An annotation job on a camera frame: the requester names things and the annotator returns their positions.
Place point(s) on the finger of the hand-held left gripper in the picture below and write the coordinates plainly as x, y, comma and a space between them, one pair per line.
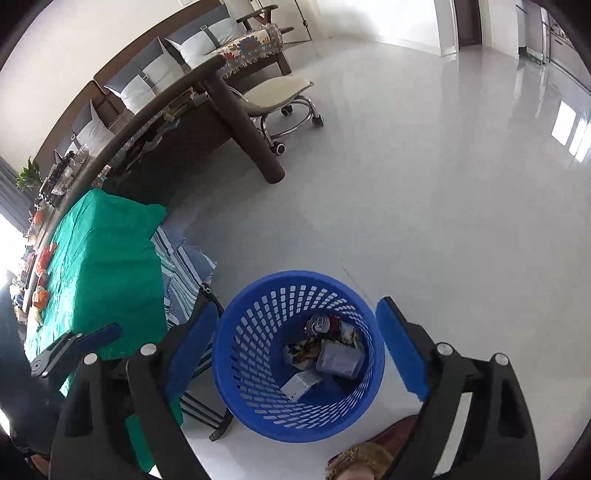
99, 337

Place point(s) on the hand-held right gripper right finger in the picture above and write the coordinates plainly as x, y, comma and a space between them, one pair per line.
401, 350

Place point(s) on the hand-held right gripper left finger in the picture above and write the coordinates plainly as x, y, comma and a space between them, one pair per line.
191, 355

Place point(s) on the blue plastic basket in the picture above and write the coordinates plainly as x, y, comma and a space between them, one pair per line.
240, 369

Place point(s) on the clear plastic container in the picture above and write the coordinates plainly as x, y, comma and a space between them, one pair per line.
339, 360

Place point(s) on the crushed drink can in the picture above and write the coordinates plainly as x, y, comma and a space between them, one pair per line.
321, 326

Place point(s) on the colourful wrapper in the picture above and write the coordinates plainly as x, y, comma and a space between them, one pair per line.
302, 350

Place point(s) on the white green milk carton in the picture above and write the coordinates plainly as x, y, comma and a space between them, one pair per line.
300, 385

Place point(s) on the green patterned tablecloth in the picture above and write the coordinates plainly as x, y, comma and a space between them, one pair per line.
101, 267

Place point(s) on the orange snack packet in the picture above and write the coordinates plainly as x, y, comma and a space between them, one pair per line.
41, 297

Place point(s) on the brown leather shoe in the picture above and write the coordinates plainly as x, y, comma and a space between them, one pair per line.
397, 434

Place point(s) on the blue white striped cloth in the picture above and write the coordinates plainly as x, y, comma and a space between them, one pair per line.
178, 272

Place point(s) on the red plastic bag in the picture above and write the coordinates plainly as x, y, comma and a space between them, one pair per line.
46, 258

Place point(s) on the brown furry slipper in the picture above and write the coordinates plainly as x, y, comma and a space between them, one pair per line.
360, 464

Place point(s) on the potted plant in dark pot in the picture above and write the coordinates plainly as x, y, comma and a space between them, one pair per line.
28, 173

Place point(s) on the dark wooden table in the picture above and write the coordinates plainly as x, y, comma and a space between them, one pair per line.
244, 134

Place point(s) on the brown wooden sofa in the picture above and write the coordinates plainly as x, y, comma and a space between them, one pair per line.
115, 64

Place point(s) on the beige rolling stool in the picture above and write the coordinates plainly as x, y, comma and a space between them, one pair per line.
272, 90

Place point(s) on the floral sofa blanket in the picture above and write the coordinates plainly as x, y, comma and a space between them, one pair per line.
251, 46

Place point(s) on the brown wooden door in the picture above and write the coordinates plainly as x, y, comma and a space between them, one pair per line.
467, 23

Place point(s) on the black folding table frame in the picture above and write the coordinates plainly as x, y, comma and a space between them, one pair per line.
207, 415

